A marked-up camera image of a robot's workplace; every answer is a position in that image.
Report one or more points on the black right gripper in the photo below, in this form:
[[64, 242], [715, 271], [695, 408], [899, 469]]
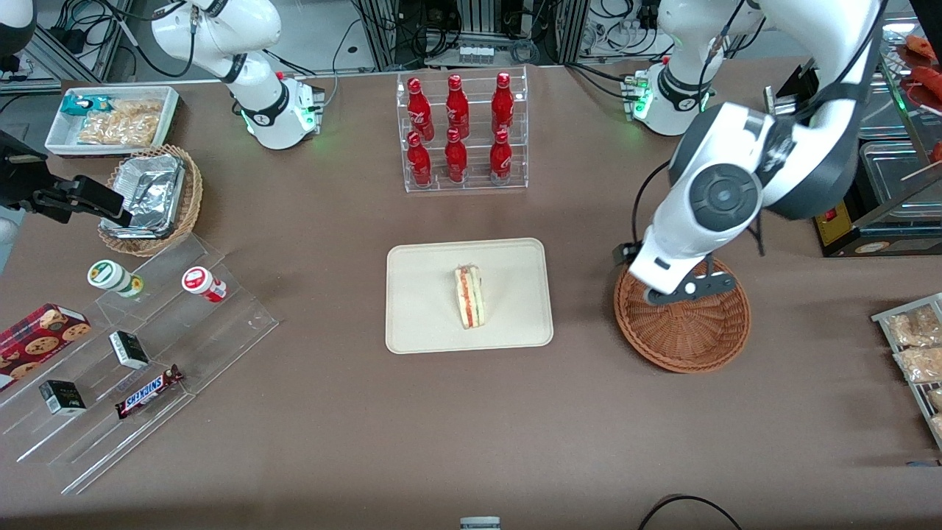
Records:
[[20, 180]]

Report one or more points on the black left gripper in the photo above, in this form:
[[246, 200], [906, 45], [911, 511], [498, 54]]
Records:
[[634, 249]]

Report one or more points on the triangular sandwich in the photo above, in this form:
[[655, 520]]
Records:
[[469, 298]]

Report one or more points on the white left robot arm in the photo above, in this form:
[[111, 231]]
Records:
[[725, 195]]

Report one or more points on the brown wicker basket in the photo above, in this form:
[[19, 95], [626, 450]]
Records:
[[684, 338]]

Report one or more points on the aluminium foil tray stack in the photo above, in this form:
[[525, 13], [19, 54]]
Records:
[[151, 191]]

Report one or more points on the light wicker basket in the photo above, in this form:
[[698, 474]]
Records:
[[193, 199]]

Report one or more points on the cream plastic tray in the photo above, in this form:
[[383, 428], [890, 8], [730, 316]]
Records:
[[427, 294]]

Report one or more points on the white rectangular snack bin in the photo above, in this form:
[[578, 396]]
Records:
[[59, 141]]

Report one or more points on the clear bag of chips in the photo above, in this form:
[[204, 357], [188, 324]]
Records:
[[118, 131], [140, 108]]

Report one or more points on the green lid cup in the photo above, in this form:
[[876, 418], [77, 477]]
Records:
[[110, 276]]

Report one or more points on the teal snack packet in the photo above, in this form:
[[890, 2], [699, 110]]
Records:
[[73, 104]]

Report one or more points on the red lid cup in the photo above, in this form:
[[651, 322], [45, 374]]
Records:
[[200, 282]]

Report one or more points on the red tartan cookie box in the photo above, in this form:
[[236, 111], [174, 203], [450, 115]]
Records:
[[37, 338]]

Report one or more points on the small black carton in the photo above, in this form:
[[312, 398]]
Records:
[[129, 350], [62, 398]]

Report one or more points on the clear acrylic step display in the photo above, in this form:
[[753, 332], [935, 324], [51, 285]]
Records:
[[221, 331]]

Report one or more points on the black hot food display case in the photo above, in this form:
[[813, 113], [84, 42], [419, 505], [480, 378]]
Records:
[[883, 244]]

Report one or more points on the snickers chocolate bar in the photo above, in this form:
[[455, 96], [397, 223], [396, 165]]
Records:
[[147, 391]]

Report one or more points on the clear bag of crackers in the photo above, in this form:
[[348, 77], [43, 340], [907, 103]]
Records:
[[920, 364], [936, 400], [912, 327]]

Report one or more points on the red cola bottle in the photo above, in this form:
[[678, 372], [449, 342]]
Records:
[[419, 162], [457, 107], [503, 103], [455, 158], [419, 107], [500, 158]]

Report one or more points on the clear acrylic bottle rack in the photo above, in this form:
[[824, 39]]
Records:
[[471, 185]]

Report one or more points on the grey device edge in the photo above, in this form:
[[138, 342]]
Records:
[[480, 524]]

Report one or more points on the red sausage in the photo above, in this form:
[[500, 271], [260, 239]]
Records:
[[929, 81], [923, 46]]

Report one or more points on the white power strip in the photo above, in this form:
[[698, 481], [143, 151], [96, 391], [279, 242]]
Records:
[[476, 54]]

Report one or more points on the aluminium frame rack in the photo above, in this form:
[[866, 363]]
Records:
[[383, 37]]

